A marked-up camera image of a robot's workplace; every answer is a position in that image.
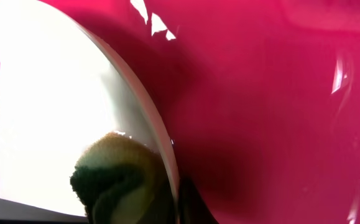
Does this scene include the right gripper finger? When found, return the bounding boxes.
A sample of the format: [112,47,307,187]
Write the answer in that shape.
[0,198,88,224]

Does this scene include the green yellow sponge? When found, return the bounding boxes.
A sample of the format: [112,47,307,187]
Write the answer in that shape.
[70,133,175,224]

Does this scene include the white plate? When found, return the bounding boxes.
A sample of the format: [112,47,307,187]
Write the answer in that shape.
[0,1,179,223]

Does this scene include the red plastic tray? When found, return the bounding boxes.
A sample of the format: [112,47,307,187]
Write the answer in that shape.
[0,0,360,224]

